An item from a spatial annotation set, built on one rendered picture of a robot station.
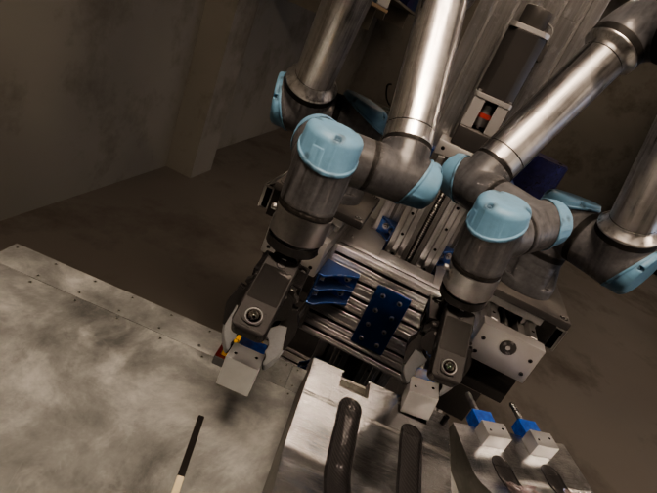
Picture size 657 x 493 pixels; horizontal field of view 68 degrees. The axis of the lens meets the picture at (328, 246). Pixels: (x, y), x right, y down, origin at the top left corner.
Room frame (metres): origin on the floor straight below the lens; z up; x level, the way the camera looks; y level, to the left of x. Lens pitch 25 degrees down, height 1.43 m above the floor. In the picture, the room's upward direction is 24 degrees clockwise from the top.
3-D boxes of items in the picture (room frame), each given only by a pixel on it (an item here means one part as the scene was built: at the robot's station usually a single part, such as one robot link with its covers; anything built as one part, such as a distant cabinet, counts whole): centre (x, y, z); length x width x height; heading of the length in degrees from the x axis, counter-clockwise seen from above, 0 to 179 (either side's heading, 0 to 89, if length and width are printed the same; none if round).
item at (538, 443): (0.81, -0.51, 0.85); 0.13 x 0.05 x 0.05; 17
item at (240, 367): (0.60, 0.05, 0.93); 0.13 x 0.05 x 0.05; 0
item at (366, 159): (0.68, 0.05, 1.25); 0.11 x 0.11 x 0.08; 14
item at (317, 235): (0.58, 0.05, 1.17); 0.08 x 0.08 x 0.05
